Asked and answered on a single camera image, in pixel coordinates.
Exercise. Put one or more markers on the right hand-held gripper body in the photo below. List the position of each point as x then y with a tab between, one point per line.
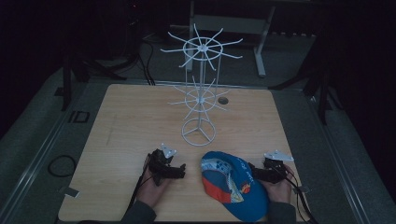
274	169

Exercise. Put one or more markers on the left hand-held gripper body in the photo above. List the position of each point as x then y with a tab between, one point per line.
159	164

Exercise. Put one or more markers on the blue patterned cap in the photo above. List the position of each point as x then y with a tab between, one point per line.
233	186

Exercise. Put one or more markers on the person's right hand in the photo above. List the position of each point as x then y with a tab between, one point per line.
280	191

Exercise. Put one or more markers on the person's left hand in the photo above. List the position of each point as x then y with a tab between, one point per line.
152	189

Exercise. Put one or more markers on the grey tape piece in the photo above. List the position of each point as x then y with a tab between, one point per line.
71	192
305	189

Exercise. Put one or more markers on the black metal stand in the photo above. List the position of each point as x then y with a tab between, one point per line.
323	96
66	81

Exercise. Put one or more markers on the white metal desk frame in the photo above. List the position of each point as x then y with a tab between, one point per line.
233	25

